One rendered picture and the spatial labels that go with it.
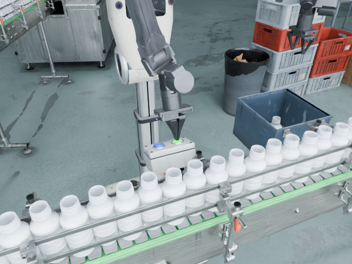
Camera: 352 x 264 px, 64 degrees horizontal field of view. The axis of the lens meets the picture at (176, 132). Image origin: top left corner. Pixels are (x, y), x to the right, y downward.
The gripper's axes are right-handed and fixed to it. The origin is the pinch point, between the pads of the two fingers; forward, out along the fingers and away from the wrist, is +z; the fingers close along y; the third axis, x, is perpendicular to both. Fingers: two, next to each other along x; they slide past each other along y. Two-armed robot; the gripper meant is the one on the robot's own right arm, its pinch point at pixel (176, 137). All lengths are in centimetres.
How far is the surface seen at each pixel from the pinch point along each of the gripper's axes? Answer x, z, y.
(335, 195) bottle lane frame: -15, 28, 48
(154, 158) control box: -4.0, 3.2, -8.8
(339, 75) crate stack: 192, 34, 292
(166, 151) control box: -4.1, 2.1, -5.0
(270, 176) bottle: -16.7, 12.3, 20.3
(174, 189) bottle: -19.0, 6.1, -8.6
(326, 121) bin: 18, 15, 79
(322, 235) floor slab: 43, 104, 106
